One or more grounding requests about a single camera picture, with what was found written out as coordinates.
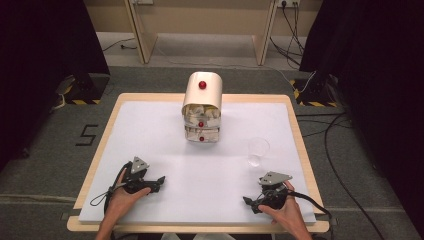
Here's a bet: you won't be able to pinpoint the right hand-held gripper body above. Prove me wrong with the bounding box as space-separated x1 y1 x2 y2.
255 170 294 211

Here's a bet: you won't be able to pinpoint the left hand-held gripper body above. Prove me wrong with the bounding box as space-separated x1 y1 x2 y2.
117 156 162 195

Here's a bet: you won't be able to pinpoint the person's right hand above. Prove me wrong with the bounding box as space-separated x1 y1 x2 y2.
257 180 304 234

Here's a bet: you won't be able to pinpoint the person's left hand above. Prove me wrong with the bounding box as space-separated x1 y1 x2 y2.
105 168 152 219

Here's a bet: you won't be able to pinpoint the clear glass cup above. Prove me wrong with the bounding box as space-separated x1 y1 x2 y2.
246 136 271 168

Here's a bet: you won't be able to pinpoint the white table mat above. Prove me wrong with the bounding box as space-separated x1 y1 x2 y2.
78 100 317 225

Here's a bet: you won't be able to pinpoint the wooden table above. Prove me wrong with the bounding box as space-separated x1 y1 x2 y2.
66 92 331 234

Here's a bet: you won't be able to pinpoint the white drawer box red knobs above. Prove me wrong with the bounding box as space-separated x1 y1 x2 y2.
181 71 224 145

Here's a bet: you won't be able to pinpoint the stand base with striped tape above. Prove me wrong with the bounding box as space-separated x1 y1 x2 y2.
288 70 338 108
54 73 111 106

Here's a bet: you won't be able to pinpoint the black curtain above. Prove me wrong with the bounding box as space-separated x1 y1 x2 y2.
298 0 424 231
0 0 111 173

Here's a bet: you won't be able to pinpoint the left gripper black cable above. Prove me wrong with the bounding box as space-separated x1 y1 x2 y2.
89 161 134 214

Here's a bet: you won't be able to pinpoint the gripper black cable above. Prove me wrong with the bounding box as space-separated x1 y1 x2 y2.
89 161 134 214
284 190 334 240

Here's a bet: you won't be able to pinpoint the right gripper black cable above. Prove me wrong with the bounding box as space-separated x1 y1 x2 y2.
284 190 334 240

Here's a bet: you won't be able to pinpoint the black floor cables bundle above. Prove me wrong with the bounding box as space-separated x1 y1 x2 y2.
295 112 388 240

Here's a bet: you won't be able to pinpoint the black floor cable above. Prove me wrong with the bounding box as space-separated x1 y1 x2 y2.
101 37 138 53

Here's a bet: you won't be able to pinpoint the wooden desk frame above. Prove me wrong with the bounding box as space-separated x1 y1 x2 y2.
123 0 280 66

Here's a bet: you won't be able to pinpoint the black wall socket cables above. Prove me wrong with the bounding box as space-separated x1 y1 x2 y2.
269 1 306 68

